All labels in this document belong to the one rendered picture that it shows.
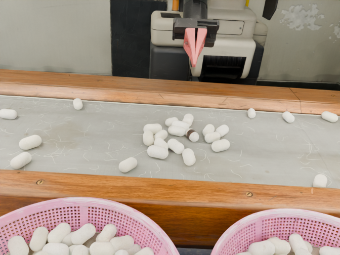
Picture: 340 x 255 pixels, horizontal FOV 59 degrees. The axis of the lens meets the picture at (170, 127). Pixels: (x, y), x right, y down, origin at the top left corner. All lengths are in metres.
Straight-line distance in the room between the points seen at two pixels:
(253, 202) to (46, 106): 0.51
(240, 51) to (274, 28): 1.63
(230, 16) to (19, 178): 0.91
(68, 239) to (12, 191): 0.10
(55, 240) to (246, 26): 0.98
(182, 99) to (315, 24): 2.29
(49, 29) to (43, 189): 2.30
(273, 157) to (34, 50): 2.42
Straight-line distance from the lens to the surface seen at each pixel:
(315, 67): 3.07
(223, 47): 1.15
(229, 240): 0.41
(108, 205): 0.42
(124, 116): 0.68
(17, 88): 0.82
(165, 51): 1.43
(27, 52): 2.81
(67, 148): 0.58
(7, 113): 0.70
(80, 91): 0.77
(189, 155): 0.52
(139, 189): 0.44
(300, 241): 0.46
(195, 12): 0.72
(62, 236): 0.43
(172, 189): 0.45
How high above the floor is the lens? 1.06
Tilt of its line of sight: 30 degrees down
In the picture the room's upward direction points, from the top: 4 degrees clockwise
